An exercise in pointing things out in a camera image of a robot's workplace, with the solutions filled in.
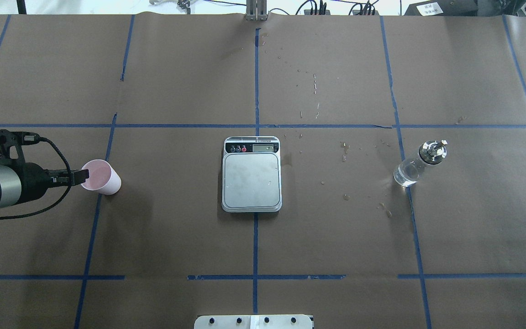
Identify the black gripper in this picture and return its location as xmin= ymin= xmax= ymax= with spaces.
xmin=15 ymin=163 xmax=89 ymax=204

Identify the pink plastic cup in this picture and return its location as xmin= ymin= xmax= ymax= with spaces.
xmin=80 ymin=159 xmax=122 ymax=196

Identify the clear glass sauce bottle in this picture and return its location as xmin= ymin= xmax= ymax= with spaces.
xmin=393 ymin=139 xmax=448 ymax=187

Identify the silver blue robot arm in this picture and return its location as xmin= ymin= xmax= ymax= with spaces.
xmin=0 ymin=163 xmax=89 ymax=209

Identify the silver digital kitchen scale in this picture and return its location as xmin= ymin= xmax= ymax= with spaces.
xmin=221 ymin=136 xmax=283 ymax=213

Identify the black box with label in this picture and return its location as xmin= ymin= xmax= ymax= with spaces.
xmin=403 ymin=0 xmax=478 ymax=16

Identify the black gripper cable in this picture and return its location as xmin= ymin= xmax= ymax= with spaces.
xmin=0 ymin=136 xmax=73 ymax=223

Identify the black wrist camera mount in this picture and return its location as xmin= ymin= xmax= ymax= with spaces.
xmin=0 ymin=129 xmax=41 ymax=167

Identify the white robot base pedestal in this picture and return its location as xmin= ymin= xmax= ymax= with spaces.
xmin=194 ymin=314 xmax=315 ymax=329

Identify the aluminium frame post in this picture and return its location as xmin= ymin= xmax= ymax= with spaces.
xmin=245 ymin=0 xmax=268 ymax=21

